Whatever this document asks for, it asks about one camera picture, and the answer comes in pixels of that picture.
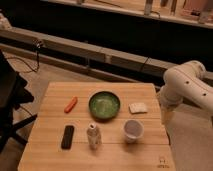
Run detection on small white bottle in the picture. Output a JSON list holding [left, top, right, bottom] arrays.
[[87, 123, 101, 150]]

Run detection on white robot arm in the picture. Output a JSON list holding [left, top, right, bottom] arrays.
[[157, 60, 213, 125]]

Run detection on white paper cup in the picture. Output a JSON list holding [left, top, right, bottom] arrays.
[[123, 119, 144, 144]]

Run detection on green bowl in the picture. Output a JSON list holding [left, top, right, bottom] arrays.
[[88, 91, 120, 120]]

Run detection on wooden table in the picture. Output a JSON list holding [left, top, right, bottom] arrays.
[[17, 81, 177, 171]]

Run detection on orange carrot toy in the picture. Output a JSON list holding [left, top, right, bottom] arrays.
[[64, 97, 78, 113]]

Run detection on black remote control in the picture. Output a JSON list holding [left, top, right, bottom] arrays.
[[61, 125, 74, 149]]

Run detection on black office chair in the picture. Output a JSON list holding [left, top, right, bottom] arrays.
[[0, 50, 37, 153]]

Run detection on black cable on floor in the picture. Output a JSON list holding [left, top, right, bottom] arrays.
[[3, 39, 45, 74]]

